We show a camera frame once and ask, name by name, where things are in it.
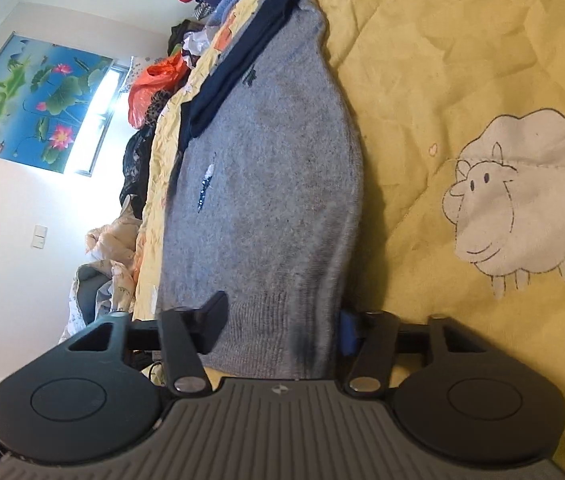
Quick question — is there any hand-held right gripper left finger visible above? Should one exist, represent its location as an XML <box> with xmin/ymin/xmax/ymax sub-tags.
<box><xmin>65</xmin><ymin>290</ymin><xmax>229</xmax><ymax>396</ymax></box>

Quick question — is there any grey sweater with navy sleeves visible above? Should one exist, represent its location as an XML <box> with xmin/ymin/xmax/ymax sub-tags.
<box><xmin>155</xmin><ymin>0</ymin><xmax>365</xmax><ymax>381</ymax></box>

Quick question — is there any window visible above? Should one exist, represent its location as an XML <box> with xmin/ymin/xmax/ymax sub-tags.
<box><xmin>70</xmin><ymin>62</ymin><xmax>130</xmax><ymax>178</ymax></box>

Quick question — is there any dark floral cloth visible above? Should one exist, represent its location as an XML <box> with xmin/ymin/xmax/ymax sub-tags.
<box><xmin>120</xmin><ymin>127</ymin><xmax>156</xmax><ymax>221</ymax></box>

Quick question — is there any lotus flower painting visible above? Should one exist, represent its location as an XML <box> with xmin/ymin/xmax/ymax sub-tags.
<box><xmin>0</xmin><ymin>34</ymin><xmax>116</xmax><ymax>173</ymax></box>

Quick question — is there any white crumpled bag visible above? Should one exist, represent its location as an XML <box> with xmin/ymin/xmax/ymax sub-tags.
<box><xmin>182</xmin><ymin>30</ymin><xmax>213</xmax><ymax>57</ymax></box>

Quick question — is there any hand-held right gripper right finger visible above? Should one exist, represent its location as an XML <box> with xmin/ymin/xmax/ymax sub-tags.
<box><xmin>339</xmin><ymin>310</ymin><xmax>469</xmax><ymax>396</ymax></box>

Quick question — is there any dark olive cloth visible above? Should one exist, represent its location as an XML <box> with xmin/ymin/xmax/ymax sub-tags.
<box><xmin>166</xmin><ymin>19</ymin><xmax>203</xmax><ymax>58</ymax></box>

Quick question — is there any cream padded jacket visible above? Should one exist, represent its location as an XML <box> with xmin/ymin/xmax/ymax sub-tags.
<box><xmin>85</xmin><ymin>205</ymin><xmax>143</xmax><ymax>272</ymax></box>

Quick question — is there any white floral bedding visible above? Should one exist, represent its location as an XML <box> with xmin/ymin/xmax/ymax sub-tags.
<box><xmin>60</xmin><ymin>260</ymin><xmax>138</xmax><ymax>346</ymax></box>

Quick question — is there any yellow printed quilt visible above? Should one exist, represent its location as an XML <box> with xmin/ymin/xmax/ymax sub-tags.
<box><xmin>132</xmin><ymin>0</ymin><xmax>565</xmax><ymax>466</ymax></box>

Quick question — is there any orange plastic bag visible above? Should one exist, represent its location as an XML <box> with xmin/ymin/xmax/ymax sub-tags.
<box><xmin>127</xmin><ymin>52</ymin><xmax>190</xmax><ymax>128</ymax></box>

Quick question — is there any leopard print cloth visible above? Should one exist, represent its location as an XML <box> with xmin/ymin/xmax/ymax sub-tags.
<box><xmin>142</xmin><ymin>90</ymin><xmax>176</xmax><ymax>131</ymax></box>

